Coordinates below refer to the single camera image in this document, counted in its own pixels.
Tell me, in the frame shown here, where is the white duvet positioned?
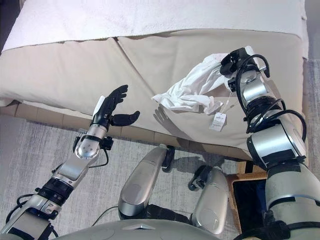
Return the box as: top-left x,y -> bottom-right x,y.
0,0 -> 310,59

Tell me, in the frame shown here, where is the white paper price tag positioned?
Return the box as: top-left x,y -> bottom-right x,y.
208,111 -> 227,132

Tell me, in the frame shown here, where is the wooden laundry basket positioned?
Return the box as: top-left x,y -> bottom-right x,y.
225,159 -> 269,236

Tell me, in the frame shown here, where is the silver robot leg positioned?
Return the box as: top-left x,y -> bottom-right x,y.
116,144 -> 176,226
187,164 -> 231,236

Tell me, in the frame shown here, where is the silver right robot leg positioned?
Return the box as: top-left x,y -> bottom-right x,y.
187,164 -> 231,236

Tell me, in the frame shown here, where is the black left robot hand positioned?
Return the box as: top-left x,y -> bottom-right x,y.
91,84 -> 141,127

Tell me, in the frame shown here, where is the white garment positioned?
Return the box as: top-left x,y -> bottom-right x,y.
151,45 -> 255,117

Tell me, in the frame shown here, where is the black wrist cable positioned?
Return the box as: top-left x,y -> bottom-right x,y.
88,148 -> 110,169
235,54 -> 308,135

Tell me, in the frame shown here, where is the beige bed cover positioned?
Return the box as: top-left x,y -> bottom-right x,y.
0,28 -> 308,161

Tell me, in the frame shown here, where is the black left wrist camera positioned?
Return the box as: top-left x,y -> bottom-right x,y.
101,136 -> 114,151

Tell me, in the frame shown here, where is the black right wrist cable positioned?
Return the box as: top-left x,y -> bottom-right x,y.
235,54 -> 308,135

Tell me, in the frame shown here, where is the beige bed base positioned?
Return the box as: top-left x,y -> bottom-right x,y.
0,98 -> 251,161

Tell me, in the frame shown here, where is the silver left robot leg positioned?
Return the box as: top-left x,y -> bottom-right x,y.
116,144 -> 176,226

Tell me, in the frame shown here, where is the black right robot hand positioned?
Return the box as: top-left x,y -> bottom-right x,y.
219,45 -> 255,76

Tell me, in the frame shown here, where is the grey striped rug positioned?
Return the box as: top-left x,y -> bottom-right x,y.
0,58 -> 320,240

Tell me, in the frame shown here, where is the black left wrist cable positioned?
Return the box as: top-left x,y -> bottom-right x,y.
88,148 -> 110,169

